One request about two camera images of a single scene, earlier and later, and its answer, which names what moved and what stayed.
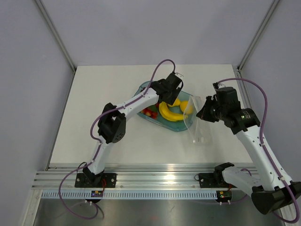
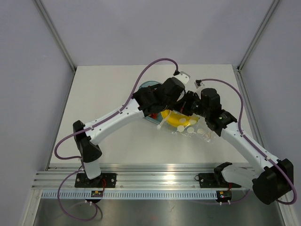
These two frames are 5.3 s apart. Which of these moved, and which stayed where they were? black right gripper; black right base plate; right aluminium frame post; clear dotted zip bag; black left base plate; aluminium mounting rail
Moved: black right gripper; clear dotted zip bag
Stayed: aluminium mounting rail; black right base plate; black left base plate; right aluminium frame post
